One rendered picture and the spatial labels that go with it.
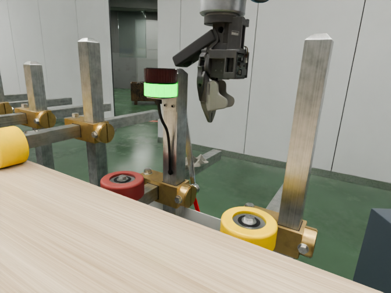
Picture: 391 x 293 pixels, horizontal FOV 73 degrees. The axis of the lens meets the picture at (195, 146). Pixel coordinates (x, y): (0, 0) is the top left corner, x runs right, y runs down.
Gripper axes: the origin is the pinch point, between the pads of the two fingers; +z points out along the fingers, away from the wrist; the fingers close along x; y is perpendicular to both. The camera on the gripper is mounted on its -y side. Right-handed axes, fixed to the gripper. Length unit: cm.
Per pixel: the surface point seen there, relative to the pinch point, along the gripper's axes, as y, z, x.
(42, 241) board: -2.3, 10.8, -37.3
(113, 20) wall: -951, -193, 859
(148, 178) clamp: -9.0, 13.8, -9.9
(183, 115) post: -1.6, -1.0, -7.3
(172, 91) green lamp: -0.4, -6.1, -13.0
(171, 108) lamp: -2.9, -2.5, -9.9
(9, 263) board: -1.6, 10.8, -41.4
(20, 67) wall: -565, 4, 247
